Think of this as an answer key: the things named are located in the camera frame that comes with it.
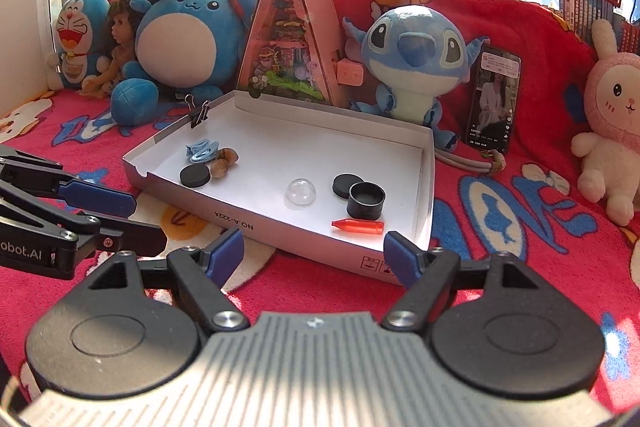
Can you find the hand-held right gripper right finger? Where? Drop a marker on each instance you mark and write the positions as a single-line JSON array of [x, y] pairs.
[[402, 254]]

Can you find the plain blue hair clip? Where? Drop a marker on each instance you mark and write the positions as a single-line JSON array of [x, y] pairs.
[[197, 154]]

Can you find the pink bunny plush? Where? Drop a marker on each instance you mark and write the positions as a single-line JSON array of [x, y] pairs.
[[615, 107]]

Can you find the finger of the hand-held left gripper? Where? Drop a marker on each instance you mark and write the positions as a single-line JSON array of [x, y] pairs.
[[100, 202], [135, 239]]

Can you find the round blue mouse plush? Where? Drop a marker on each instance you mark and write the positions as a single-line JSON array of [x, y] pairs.
[[185, 47]]

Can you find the brown-haired baby doll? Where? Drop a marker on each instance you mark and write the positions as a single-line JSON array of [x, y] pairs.
[[120, 32]]

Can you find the blue hair clip with bears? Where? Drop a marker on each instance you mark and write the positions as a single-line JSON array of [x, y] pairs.
[[212, 145]]

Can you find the small black binder clip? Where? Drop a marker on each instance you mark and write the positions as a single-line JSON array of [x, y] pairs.
[[200, 117]]

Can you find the blue alien plush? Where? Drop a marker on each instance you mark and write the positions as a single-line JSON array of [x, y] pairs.
[[410, 52]]

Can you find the blue cat robot plush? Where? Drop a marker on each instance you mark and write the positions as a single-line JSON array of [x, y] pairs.
[[75, 32]]

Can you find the white cardboard box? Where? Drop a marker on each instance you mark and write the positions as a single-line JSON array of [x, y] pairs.
[[300, 147]]

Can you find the large black disc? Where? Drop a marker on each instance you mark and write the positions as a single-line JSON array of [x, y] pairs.
[[195, 175]]

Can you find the pink printed blanket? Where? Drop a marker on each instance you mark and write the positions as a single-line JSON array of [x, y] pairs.
[[550, 267]]

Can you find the black round cap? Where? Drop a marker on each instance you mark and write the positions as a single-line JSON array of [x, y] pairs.
[[366, 207]]

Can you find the brown walnut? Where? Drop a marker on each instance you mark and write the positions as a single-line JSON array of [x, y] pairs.
[[219, 168], [229, 154]]

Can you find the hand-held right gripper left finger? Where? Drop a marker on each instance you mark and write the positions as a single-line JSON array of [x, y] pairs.
[[225, 252]]

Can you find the small pink box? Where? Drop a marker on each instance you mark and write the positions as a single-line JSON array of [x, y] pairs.
[[350, 73]]

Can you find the small black disc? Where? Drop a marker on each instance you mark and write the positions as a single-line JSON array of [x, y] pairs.
[[344, 183]]

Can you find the clear plastic dome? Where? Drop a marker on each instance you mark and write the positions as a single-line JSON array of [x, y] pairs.
[[301, 193]]

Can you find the black smartphone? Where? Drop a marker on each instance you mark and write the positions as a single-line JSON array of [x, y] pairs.
[[492, 107]]

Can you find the orange plastic cone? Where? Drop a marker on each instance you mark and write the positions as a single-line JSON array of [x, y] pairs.
[[360, 227]]

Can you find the pink triangular dollhouse box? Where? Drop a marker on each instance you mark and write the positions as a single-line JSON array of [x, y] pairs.
[[280, 57]]

